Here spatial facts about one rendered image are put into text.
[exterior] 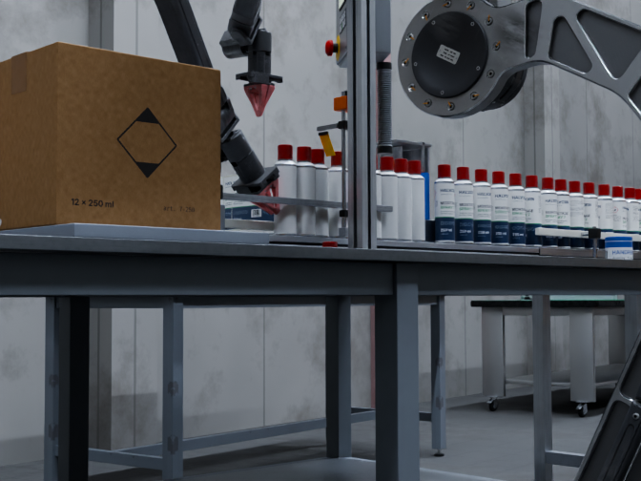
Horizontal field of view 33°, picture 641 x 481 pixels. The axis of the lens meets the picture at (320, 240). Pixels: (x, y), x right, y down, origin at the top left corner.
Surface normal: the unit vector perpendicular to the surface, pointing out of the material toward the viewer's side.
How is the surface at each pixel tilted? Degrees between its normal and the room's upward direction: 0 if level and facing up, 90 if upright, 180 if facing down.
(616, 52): 90
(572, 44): 90
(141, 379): 90
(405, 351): 90
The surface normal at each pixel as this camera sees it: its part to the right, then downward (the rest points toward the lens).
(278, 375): 0.80, -0.04
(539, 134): -0.60, -0.04
